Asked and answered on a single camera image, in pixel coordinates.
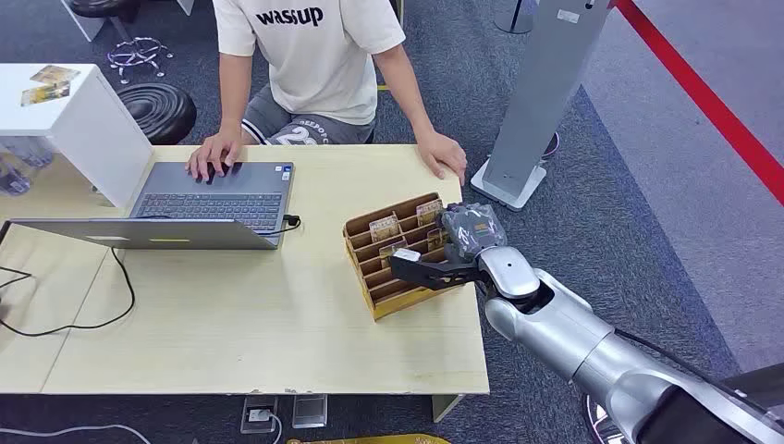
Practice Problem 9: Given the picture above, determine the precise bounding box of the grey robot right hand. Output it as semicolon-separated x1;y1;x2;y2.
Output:
435;203;509;265

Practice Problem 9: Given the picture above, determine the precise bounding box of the person's left hand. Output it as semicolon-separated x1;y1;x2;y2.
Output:
415;129;469;187

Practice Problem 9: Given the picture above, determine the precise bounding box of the person's right hand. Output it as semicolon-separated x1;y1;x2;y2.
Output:
186;128;245;184

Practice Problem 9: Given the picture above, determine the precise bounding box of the wooden slotted card holder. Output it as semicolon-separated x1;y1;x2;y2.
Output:
342;191;468;322

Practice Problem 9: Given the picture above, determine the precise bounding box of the person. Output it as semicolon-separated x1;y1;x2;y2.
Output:
186;0;469;187

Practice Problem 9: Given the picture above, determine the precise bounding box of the grey laptop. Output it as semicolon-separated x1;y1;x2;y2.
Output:
0;161;297;252

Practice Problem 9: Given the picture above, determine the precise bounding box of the black round stool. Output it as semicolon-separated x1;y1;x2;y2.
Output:
116;82;199;146

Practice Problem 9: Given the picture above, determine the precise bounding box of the grey kiosk stand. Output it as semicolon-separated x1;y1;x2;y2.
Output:
470;0;614;214

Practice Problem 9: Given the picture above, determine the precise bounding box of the chrome stool base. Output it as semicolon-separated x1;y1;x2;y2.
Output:
106;35;175;86

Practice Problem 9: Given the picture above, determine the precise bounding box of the white box shelf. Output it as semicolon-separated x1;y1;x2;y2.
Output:
0;63;155;210

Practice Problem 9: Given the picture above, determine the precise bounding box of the round stanchion base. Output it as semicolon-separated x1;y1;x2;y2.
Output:
493;0;542;35

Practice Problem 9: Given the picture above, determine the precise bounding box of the desk leg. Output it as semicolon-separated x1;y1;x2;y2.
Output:
431;393;467;425

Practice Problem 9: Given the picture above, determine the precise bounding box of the black stool seat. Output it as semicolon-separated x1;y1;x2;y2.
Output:
68;0;142;20

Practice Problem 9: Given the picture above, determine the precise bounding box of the clear plastic container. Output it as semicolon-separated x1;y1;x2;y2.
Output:
0;136;57;198

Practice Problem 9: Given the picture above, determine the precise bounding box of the yellow object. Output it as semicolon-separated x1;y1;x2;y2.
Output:
286;433;453;444

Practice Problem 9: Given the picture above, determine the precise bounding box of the floor socket lid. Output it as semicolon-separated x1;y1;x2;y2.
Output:
291;394;329;430

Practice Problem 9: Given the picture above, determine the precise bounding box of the floor power socket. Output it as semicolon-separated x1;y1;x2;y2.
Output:
239;395;279;436

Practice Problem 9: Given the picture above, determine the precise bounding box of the black laptop charger cable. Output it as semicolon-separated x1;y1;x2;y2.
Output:
255;214;303;238

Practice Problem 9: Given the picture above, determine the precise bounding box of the white cable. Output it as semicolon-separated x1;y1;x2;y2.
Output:
0;424;153;444

